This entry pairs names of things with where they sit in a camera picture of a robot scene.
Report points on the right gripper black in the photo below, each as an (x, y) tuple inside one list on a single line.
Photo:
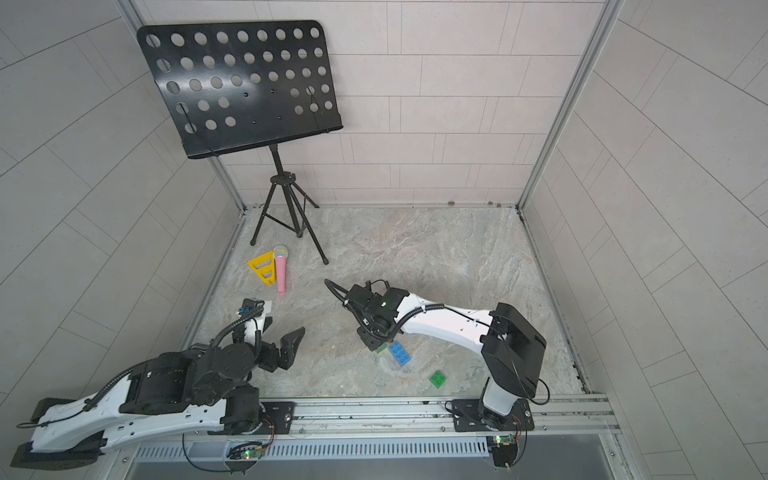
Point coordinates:
[(366, 338)]

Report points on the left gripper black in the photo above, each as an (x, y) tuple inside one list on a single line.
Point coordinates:
[(273, 352)]

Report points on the blue lego brick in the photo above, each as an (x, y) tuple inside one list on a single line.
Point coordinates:
[(399, 353)]

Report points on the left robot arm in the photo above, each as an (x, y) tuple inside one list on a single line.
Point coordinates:
[(204, 388)]

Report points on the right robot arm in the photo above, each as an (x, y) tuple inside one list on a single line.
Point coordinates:
[(511, 347)]

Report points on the pink toy microphone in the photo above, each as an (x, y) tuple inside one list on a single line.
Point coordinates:
[(280, 255)]

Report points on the white ventilation grille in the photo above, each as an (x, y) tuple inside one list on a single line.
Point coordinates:
[(316, 449)]

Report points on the black perforated music stand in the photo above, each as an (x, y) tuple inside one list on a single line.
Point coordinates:
[(239, 86)]

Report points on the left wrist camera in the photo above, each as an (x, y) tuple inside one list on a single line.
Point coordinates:
[(256, 310)]

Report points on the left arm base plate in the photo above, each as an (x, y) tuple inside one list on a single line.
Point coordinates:
[(269, 418)]

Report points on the yellow plastic triangle frame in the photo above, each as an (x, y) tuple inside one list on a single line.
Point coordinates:
[(264, 267)]

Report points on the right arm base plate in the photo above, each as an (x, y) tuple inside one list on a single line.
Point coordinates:
[(471, 415)]

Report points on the aluminium mounting rail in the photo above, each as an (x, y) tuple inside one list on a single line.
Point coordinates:
[(327, 418)]

